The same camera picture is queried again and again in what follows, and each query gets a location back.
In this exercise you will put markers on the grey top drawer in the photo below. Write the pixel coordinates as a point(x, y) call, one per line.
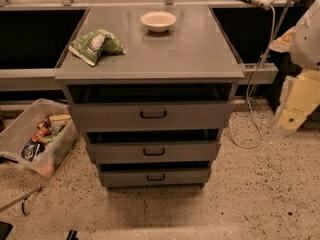
point(98, 117)

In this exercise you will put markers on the metal frame leg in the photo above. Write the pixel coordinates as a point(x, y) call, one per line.
point(26, 201)

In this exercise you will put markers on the clear plastic bin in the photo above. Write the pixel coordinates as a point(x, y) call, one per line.
point(18, 133)

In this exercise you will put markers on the red snack packet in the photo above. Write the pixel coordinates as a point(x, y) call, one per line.
point(43, 132)

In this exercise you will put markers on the white bowl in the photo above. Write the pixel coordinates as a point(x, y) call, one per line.
point(158, 21)

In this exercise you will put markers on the grey drawer cabinet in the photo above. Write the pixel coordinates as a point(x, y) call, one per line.
point(190, 62)

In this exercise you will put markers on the blue snack packet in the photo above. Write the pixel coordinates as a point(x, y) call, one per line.
point(30, 151)

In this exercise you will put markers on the grey drawer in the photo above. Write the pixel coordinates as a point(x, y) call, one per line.
point(153, 152)
point(98, 117)
point(140, 178)

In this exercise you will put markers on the grey bottom drawer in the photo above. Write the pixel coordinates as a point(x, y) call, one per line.
point(140, 178)

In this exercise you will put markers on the green chip bag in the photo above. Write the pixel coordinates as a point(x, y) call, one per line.
point(90, 46)

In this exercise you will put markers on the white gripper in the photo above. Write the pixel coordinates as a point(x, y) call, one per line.
point(307, 40)

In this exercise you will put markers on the tan snack packet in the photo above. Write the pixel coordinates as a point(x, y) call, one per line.
point(58, 122)

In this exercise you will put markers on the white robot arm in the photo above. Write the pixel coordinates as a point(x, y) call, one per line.
point(305, 49)

